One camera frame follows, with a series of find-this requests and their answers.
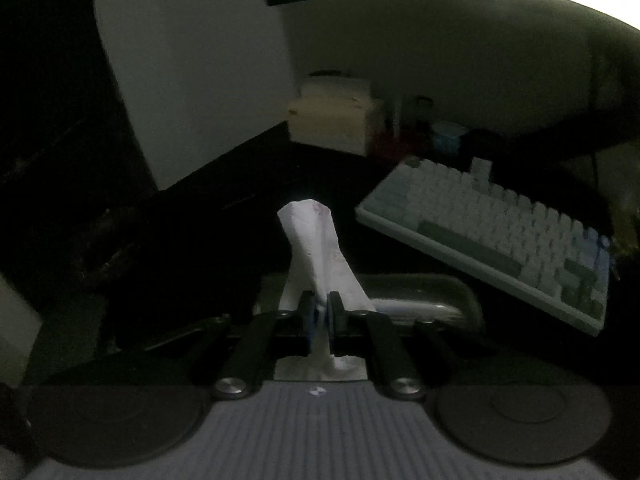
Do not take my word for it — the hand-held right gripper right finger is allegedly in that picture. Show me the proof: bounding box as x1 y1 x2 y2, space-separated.
326 290 463 401

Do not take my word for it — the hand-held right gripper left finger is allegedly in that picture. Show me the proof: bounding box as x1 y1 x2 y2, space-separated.
142 290 316 401

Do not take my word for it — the white paper tissue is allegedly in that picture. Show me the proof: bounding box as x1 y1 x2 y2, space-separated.
274 199 377 382

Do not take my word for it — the white and grey keyboard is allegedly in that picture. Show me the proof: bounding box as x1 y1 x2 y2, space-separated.
354 156 615 338

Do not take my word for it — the beige box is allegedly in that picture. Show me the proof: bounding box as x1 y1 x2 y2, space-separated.
286 71 385 157

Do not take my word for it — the blue and white cup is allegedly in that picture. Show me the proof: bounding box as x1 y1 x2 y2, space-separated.
431 121 468 157

